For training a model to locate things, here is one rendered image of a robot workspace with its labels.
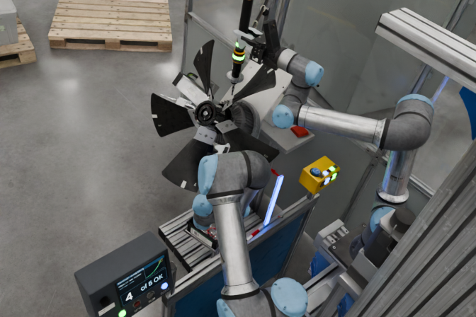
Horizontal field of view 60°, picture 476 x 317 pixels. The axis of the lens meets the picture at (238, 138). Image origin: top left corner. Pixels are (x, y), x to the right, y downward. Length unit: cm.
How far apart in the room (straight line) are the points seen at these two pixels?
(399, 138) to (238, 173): 49
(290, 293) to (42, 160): 246
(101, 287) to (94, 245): 158
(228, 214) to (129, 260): 33
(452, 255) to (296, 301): 49
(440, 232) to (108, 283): 88
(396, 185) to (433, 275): 59
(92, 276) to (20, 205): 188
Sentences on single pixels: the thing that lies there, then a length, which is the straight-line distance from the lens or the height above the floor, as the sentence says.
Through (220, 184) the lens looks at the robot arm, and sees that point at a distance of 122.
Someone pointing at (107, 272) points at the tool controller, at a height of 125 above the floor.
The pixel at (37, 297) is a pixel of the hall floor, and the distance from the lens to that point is 275.
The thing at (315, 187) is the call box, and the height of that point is 103.
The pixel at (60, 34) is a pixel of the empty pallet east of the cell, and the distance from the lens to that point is 454.
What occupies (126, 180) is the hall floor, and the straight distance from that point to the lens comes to 317.
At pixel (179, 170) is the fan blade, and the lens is 189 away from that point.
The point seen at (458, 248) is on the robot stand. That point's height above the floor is 172.
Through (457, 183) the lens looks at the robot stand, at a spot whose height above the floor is 185.
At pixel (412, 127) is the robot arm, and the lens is 134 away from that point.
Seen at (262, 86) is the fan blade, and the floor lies 140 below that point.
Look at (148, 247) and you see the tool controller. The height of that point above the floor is 124.
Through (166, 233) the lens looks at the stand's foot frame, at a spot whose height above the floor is 8.
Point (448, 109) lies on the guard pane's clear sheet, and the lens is 200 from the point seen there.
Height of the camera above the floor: 239
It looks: 43 degrees down
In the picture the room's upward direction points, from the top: 11 degrees clockwise
